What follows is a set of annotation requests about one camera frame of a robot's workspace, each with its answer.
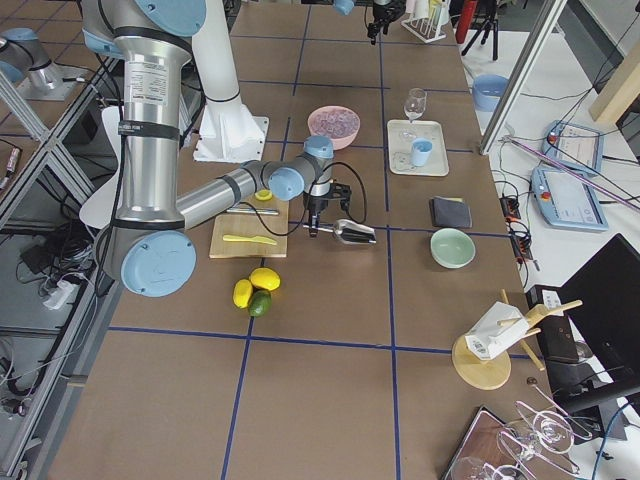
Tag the yellow lemon lower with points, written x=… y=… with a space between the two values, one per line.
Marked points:
x=242 y=293

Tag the clear wine glass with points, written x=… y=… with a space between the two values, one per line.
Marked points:
x=414 y=108

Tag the teach pendant near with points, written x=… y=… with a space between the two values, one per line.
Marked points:
x=565 y=202

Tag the red fire extinguisher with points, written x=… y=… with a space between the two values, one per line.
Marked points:
x=465 y=20

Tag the blue bowl on desk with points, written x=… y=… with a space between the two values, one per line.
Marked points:
x=487 y=90

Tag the white chair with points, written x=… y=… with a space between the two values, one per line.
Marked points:
x=95 y=213

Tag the yellow lemon upper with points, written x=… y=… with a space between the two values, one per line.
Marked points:
x=265 y=278

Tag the pink bowl of ice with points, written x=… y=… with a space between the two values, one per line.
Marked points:
x=338 y=123

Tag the green empty bowl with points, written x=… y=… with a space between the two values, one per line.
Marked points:
x=452 y=248

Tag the half lemon slice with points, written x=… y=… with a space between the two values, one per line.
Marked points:
x=263 y=195

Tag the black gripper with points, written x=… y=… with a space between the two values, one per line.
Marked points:
x=381 y=11
x=316 y=203

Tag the white cup rack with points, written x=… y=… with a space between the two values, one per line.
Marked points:
x=426 y=19

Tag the hanging wine glass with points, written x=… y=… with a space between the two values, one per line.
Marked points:
x=546 y=434

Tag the steel ice scoop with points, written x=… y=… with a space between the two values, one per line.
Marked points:
x=349 y=232

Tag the yellow plastic knife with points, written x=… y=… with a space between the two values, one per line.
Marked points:
x=250 y=239

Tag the green lime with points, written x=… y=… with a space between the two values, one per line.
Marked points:
x=260 y=303

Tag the aluminium frame post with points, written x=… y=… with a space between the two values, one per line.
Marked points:
x=541 y=30

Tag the black monitor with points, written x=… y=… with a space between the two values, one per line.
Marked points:
x=608 y=320

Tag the teach pendant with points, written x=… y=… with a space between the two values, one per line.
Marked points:
x=565 y=202
x=575 y=146

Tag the teach pendant far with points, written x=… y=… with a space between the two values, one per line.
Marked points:
x=575 y=146

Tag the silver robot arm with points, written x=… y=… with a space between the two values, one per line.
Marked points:
x=145 y=246
x=345 y=7

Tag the wooden cutting board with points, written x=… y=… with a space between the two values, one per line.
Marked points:
x=250 y=225

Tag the steel muddler tube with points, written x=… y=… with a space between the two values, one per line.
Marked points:
x=257 y=211

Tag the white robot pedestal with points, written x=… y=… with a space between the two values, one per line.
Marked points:
x=228 y=131

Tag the small blue cup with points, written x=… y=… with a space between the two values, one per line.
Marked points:
x=420 y=152

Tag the grey folded cloth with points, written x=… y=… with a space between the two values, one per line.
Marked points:
x=447 y=212

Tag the cream serving tray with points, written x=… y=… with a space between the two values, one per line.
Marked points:
x=400 y=150

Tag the yellow lemon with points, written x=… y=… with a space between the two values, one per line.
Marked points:
x=242 y=293
x=265 y=278

